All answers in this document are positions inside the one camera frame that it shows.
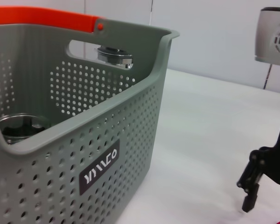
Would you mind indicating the glass teacup with black sleeve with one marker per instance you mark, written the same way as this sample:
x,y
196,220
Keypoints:
x,y
21,130

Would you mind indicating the grey perforated plastic storage basket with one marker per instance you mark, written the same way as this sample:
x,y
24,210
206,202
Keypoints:
x,y
95,175

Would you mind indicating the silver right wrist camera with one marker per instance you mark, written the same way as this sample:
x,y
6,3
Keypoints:
x,y
268,35

